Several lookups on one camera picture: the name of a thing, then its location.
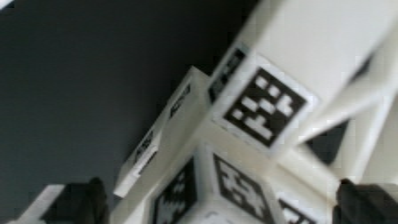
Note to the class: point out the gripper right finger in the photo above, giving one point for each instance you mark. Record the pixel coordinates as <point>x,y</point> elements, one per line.
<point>367,203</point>

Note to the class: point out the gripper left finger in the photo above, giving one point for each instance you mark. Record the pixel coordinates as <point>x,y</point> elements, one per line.
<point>68,204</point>

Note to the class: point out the white tagged cube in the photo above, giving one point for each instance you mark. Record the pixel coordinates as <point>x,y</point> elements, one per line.
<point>214,194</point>

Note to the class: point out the white chair seat part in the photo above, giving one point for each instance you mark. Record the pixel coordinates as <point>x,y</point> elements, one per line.
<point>182,130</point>

